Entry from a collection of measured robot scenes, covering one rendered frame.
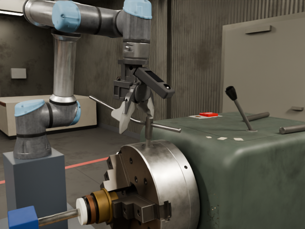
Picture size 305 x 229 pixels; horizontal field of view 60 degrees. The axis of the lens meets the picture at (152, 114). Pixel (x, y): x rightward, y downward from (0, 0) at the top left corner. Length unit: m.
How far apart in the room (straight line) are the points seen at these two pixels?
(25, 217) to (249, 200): 0.57
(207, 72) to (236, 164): 3.80
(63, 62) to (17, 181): 0.51
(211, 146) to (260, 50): 3.22
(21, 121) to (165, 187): 0.71
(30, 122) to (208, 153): 0.74
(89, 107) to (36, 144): 6.05
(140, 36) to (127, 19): 0.05
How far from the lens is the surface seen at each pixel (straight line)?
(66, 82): 1.19
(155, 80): 0.70
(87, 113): 7.20
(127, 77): 0.76
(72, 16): 0.74
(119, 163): 0.82
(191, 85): 4.68
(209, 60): 4.45
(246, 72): 4.00
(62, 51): 1.16
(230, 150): 0.72
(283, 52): 3.78
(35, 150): 1.19
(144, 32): 0.72
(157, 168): 0.70
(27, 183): 1.19
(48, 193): 1.24
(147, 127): 0.74
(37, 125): 1.19
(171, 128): 0.71
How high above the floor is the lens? 1.44
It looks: 9 degrees down
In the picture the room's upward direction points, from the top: straight up
